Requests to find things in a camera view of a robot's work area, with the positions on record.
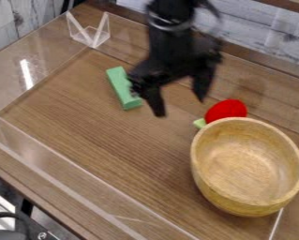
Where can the clear acrylic tray wall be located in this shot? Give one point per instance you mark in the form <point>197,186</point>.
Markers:
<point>93,208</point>

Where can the green rectangular block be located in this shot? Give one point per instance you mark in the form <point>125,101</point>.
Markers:
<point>120,85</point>

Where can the wooden bowl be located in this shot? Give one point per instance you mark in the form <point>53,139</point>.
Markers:
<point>244,166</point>

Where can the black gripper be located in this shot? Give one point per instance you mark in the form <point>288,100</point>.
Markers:
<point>151,74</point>

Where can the red plush strawberry toy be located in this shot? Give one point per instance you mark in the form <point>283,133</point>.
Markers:
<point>225,108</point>

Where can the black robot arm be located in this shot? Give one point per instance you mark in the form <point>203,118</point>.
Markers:
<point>180,51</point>

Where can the clear acrylic corner bracket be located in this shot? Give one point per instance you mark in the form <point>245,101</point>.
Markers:
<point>91,36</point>

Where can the black table leg bracket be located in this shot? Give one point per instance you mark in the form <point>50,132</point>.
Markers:
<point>28,226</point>

